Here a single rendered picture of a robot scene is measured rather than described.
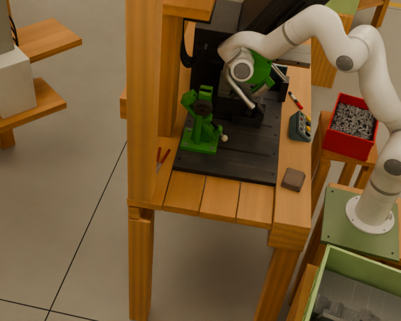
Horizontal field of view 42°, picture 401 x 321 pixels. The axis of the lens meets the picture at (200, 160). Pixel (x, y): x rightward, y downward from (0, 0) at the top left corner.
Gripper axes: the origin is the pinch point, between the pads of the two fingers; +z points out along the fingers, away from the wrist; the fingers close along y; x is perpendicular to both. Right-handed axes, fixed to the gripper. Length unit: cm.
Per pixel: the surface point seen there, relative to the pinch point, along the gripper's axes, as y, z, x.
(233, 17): 11.2, 21.0, -3.0
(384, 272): -77, -68, -5
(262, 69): -11.7, 2.8, -2.3
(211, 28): 14.2, 9.0, 6.2
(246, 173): -36, -27, 23
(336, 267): -71, -62, 9
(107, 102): 2, 140, 119
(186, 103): 0.0, -22.4, 26.4
